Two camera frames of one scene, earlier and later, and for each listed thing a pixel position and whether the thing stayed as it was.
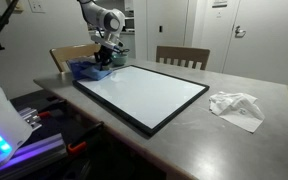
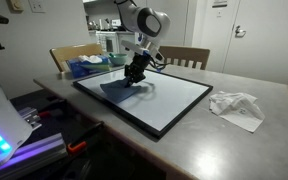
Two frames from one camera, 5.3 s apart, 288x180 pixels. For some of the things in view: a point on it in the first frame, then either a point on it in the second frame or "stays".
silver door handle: x=239 y=33 stays
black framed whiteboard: x=143 y=98 stays
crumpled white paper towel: x=238 y=109 stays
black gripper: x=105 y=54 -> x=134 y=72
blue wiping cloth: x=87 y=70 -> x=118 y=89
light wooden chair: x=62 y=55 stays
